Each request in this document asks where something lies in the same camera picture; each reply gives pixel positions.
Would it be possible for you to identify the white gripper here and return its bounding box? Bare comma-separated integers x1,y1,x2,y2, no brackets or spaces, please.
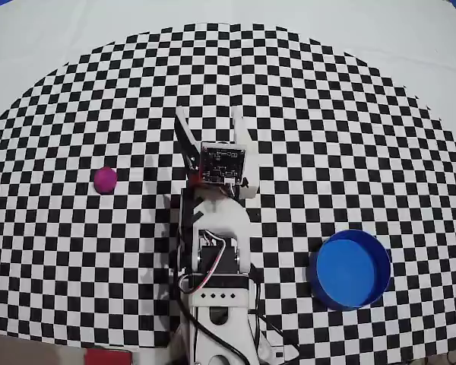
174,106,261,199

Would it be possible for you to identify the pink faceted ball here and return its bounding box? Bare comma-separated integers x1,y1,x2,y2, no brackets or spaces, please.
93,166,119,195

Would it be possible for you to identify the blue round box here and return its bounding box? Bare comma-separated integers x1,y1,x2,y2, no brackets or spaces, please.
307,229,392,312

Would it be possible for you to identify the black white checkered mat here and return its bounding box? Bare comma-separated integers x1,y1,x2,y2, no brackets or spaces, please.
0,0,456,360

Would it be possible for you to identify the red rectangular object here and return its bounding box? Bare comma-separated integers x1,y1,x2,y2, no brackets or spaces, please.
84,349,134,365

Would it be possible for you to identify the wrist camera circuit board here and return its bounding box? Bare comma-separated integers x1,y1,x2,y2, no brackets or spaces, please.
199,142,250,186

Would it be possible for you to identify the red white black servo wire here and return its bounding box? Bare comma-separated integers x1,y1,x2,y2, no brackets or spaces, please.
179,236,231,294

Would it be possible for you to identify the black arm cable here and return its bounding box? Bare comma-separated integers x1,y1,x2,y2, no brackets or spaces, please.
173,243,254,365

